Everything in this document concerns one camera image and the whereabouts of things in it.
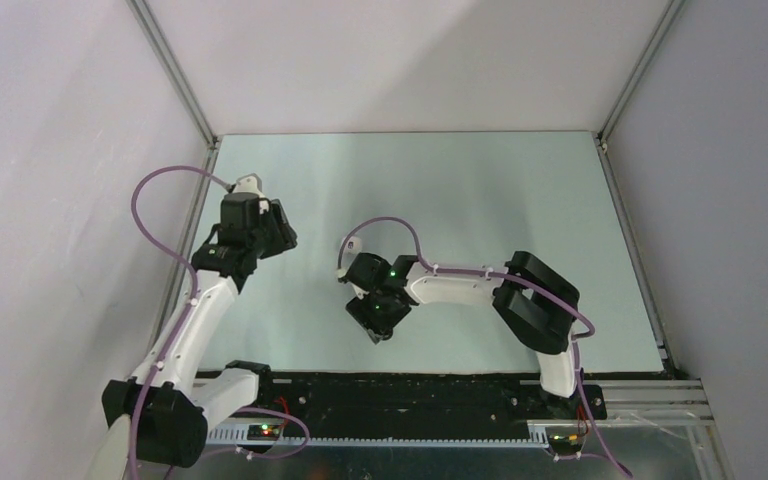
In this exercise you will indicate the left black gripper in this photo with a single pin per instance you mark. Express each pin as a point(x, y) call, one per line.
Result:
point(288, 235)

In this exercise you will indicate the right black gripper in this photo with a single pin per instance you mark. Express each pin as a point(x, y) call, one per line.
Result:
point(360, 308)

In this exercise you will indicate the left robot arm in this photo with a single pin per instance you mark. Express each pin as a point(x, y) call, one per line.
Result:
point(169, 418)

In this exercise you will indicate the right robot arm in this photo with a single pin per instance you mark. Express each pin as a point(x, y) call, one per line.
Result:
point(536, 303)

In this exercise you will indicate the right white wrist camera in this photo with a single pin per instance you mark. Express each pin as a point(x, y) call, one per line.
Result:
point(348, 250)

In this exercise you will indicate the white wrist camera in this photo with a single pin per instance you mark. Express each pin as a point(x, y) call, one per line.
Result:
point(348, 250)
point(249, 188)

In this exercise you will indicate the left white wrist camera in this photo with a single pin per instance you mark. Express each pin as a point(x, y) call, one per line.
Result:
point(249, 188)

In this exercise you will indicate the aluminium frame rail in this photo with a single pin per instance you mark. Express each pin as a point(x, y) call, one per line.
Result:
point(629, 403)

